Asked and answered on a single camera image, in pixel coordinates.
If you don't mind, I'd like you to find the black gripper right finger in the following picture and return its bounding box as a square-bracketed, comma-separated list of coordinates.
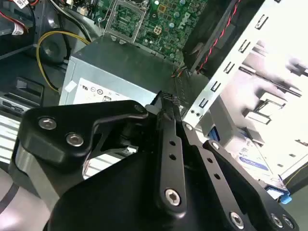
[173, 95, 300, 231]

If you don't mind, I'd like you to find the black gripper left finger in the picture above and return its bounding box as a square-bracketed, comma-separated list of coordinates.
[9, 91, 188, 218]

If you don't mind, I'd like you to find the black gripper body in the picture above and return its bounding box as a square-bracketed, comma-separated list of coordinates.
[47, 144, 218, 231]

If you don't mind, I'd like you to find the hard disk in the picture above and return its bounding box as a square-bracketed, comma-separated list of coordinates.
[208, 125, 293, 205]

